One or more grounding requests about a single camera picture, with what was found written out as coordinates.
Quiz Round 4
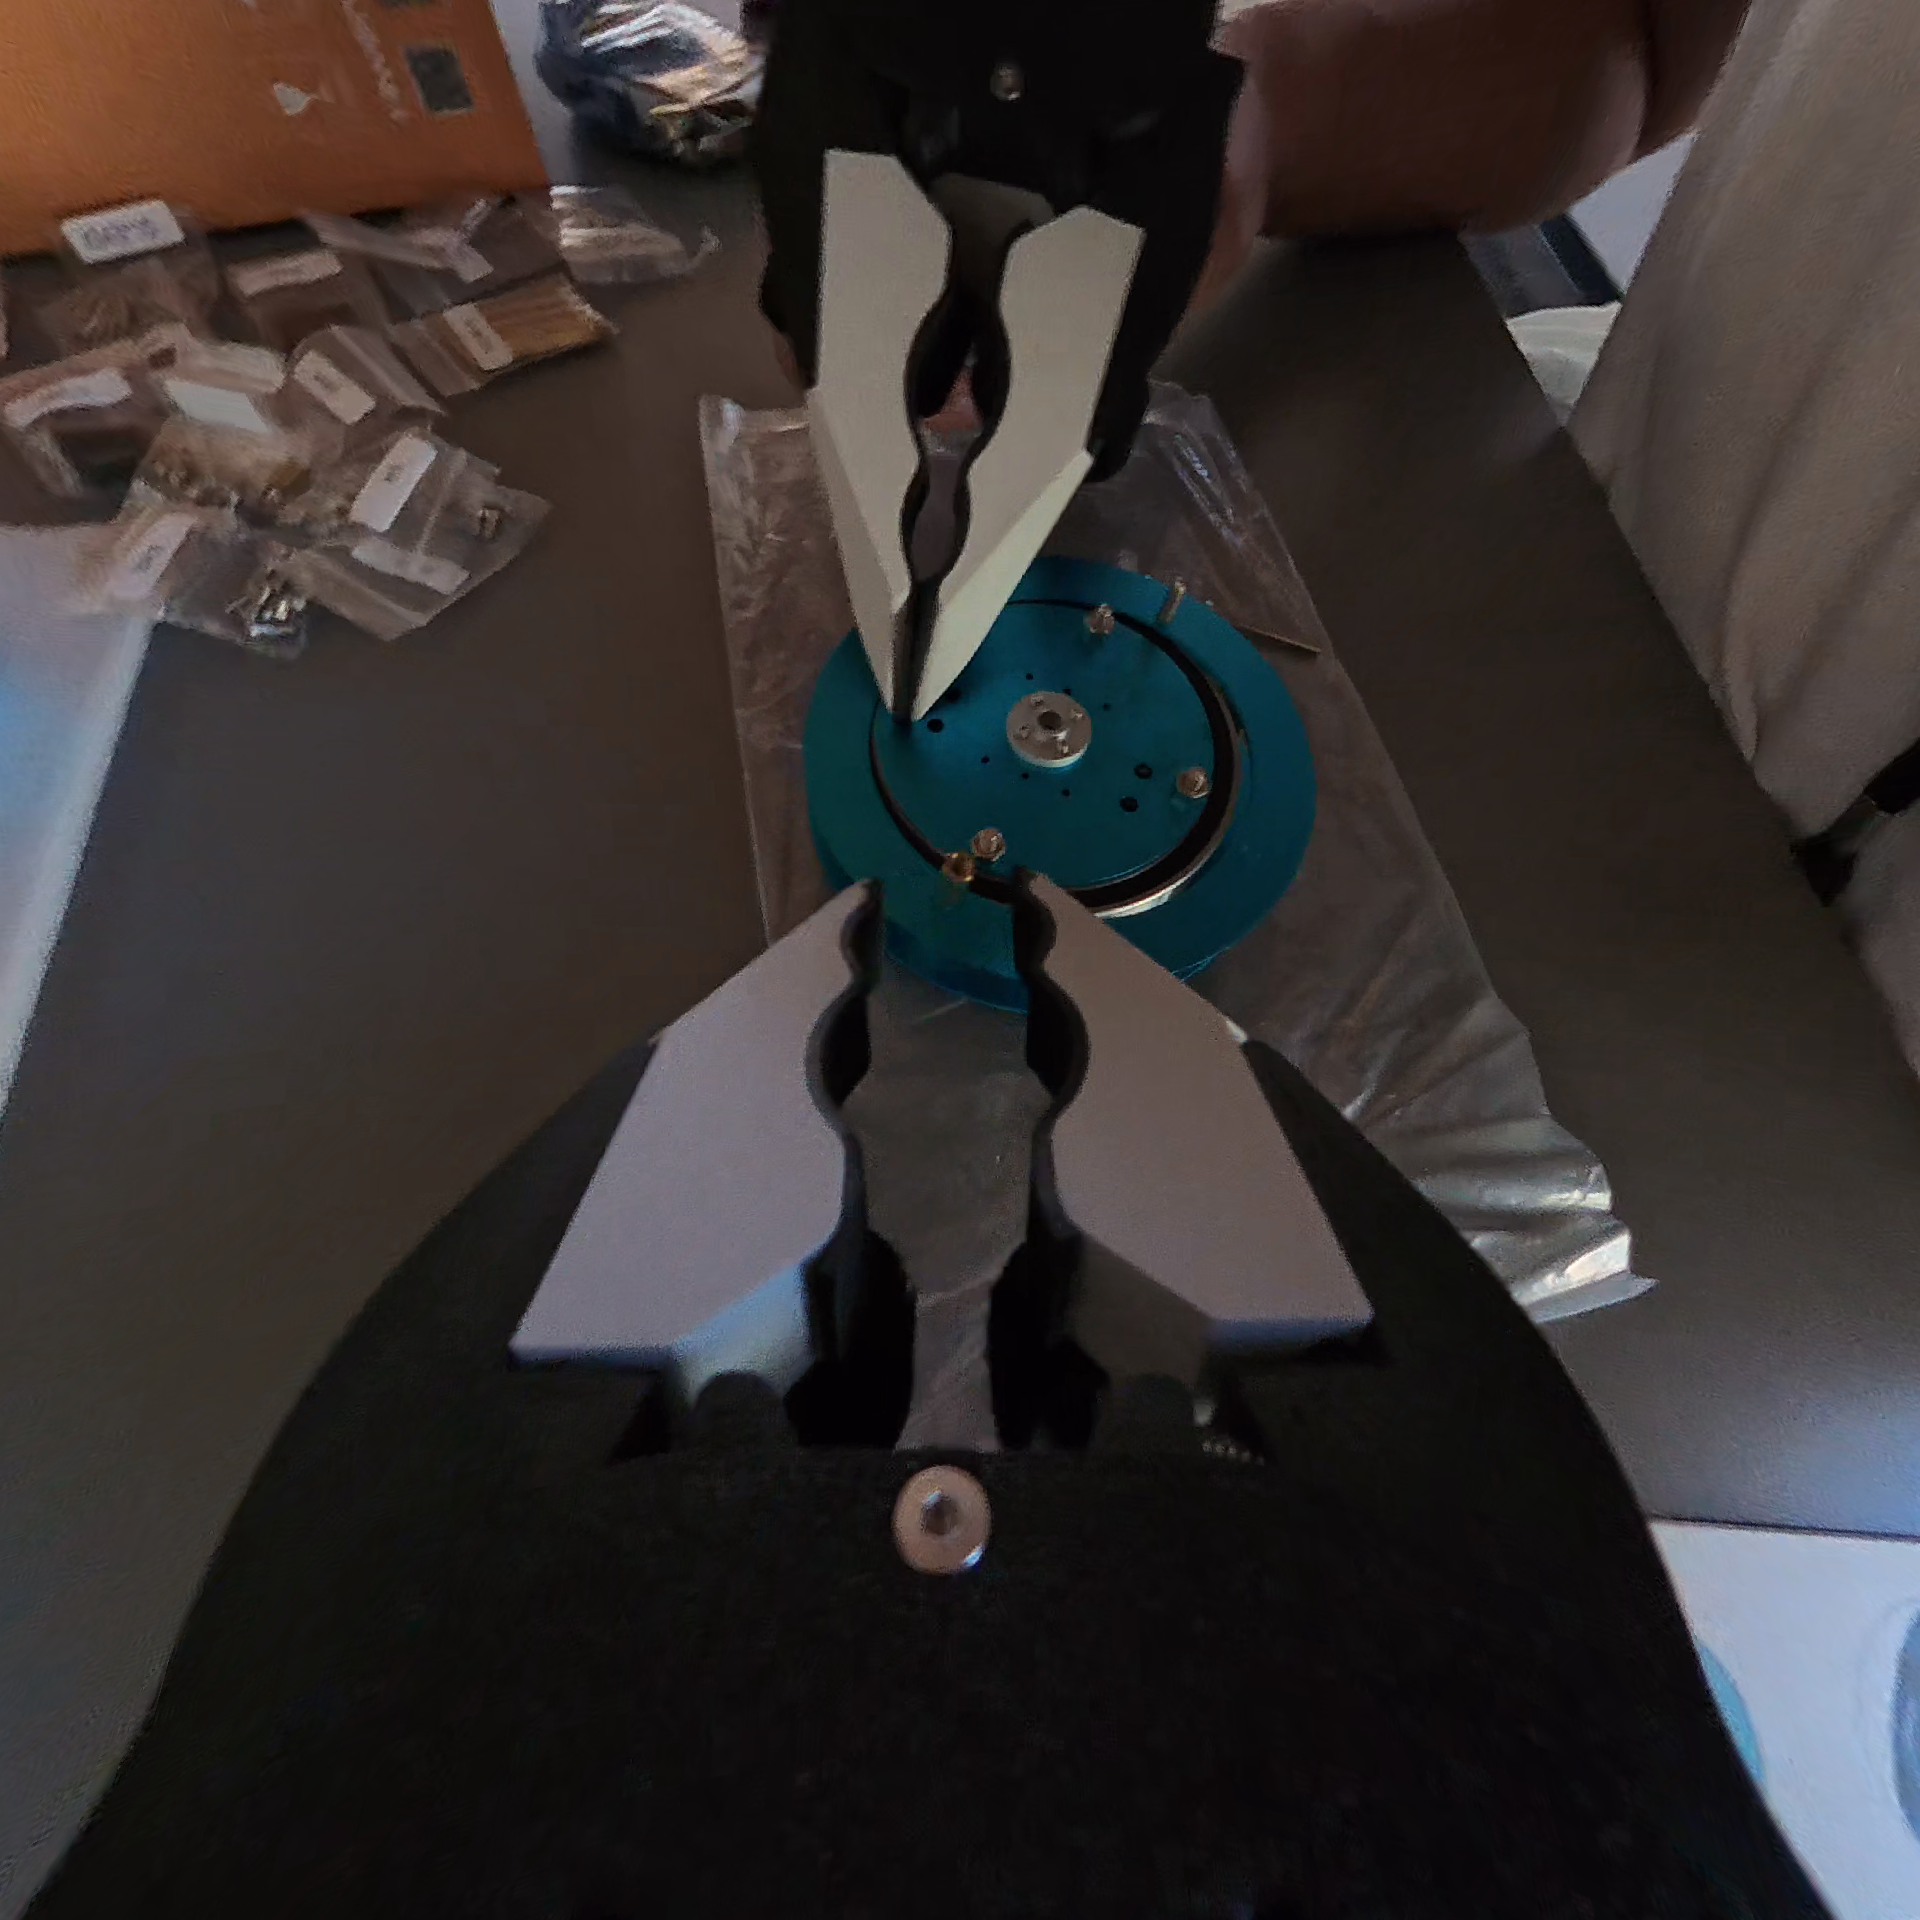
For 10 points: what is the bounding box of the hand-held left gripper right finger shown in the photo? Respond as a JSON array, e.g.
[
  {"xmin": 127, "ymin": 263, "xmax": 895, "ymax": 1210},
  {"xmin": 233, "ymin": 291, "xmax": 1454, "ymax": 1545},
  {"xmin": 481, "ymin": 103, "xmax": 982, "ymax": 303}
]
[{"xmin": 989, "ymin": 874, "xmax": 1375, "ymax": 1449}]

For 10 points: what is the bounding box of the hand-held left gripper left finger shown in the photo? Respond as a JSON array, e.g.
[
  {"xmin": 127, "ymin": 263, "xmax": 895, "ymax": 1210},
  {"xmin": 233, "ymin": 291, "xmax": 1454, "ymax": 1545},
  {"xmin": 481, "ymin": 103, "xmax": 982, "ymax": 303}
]
[{"xmin": 509, "ymin": 882, "xmax": 916, "ymax": 1449}]

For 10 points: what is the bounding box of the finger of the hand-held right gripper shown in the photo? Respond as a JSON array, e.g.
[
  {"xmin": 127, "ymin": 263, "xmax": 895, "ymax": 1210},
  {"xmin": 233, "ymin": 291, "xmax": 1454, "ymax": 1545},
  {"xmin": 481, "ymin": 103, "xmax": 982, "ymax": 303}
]
[
  {"xmin": 906, "ymin": 209, "xmax": 1150, "ymax": 721},
  {"xmin": 808, "ymin": 151, "xmax": 961, "ymax": 721}
]

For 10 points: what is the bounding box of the blue turntable bearing assembly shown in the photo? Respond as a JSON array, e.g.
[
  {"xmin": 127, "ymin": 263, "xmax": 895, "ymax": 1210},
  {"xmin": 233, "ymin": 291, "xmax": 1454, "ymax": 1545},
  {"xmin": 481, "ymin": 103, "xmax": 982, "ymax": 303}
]
[{"xmin": 870, "ymin": 599, "xmax": 1242, "ymax": 922}]

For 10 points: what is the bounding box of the teal metal ring plate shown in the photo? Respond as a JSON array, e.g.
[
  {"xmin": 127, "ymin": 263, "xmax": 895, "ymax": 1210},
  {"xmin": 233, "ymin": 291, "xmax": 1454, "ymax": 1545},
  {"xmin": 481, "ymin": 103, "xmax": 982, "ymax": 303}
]
[
  {"xmin": 804, "ymin": 556, "xmax": 1319, "ymax": 976},
  {"xmin": 815, "ymin": 855, "xmax": 1292, "ymax": 1010}
]

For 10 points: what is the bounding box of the person's right forearm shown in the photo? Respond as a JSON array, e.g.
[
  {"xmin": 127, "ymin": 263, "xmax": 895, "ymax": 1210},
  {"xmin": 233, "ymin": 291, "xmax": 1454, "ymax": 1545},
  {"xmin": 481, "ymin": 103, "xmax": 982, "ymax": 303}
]
[{"xmin": 1222, "ymin": 0, "xmax": 1753, "ymax": 243}]

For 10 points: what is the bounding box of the grey desk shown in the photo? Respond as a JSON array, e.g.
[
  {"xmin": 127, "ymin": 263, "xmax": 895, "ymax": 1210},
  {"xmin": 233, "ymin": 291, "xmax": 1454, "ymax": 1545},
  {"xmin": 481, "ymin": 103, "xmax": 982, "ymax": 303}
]
[{"xmin": 0, "ymin": 89, "xmax": 1920, "ymax": 1920}]

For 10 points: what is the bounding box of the clear plastic bag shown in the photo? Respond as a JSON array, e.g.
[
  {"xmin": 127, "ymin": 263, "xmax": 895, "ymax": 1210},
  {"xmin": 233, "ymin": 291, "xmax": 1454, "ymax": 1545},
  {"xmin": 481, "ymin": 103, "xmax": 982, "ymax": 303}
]
[{"xmin": 696, "ymin": 376, "xmax": 1653, "ymax": 1449}]

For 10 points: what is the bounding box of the bubble wrapped black part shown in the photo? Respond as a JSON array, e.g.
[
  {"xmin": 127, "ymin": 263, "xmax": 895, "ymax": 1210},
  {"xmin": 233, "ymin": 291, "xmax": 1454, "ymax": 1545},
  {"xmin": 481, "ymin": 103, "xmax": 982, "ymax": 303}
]
[{"xmin": 536, "ymin": 0, "xmax": 768, "ymax": 166}]

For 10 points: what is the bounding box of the pile of small hardware bags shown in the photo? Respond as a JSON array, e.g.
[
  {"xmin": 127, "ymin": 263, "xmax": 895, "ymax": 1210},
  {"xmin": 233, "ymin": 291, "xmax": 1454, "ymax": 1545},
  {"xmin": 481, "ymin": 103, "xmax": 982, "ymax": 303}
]
[{"xmin": 0, "ymin": 188, "xmax": 722, "ymax": 664}]

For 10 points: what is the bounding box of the orange cardboard box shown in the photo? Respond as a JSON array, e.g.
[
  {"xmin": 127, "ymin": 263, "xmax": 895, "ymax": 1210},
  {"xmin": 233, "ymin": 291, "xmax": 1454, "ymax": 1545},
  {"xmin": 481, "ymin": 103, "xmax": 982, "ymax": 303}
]
[{"xmin": 0, "ymin": 0, "xmax": 548, "ymax": 257}]

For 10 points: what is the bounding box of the assembly guide sheet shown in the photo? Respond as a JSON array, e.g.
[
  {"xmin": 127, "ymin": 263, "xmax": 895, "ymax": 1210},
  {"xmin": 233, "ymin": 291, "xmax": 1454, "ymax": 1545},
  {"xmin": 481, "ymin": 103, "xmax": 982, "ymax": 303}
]
[{"xmin": 1650, "ymin": 1519, "xmax": 1920, "ymax": 1920}]

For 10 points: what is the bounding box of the white foam tray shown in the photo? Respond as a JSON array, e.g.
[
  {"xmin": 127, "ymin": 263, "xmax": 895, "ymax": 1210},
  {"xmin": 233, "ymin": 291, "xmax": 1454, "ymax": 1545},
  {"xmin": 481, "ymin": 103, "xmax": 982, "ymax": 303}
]
[{"xmin": 0, "ymin": 526, "xmax": 160, "ymax": 1114}]

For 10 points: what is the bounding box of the black lanyard strap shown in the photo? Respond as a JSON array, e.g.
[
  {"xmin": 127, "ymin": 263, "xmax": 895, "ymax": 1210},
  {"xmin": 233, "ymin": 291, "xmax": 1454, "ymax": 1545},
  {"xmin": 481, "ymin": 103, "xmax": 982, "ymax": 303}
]
[{"xmin": 1791, "ymin": 743, "xmax": 1920, "ymax": 903}]

